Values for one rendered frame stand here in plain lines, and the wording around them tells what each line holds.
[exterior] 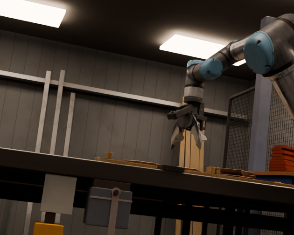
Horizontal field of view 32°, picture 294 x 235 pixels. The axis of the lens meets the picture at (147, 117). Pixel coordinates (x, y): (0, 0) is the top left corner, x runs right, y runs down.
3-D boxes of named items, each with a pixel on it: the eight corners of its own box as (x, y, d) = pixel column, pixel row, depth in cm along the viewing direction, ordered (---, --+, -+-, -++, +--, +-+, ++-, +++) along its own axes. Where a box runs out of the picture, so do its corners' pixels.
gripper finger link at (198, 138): (213, 146, 193) (204, 127, 198) (203, 143, 189) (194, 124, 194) (207, 151, 195) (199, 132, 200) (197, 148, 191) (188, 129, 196)
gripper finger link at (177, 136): (179, 151, 205) (192, 132, 203) (169, 148, 201) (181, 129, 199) (175, 146, 207) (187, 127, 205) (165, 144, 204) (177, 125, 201)
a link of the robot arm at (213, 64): (223, 48, 191) (209, 55, 201) (201, 63, 187) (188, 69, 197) (234, 66, 192) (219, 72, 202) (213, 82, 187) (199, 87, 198)
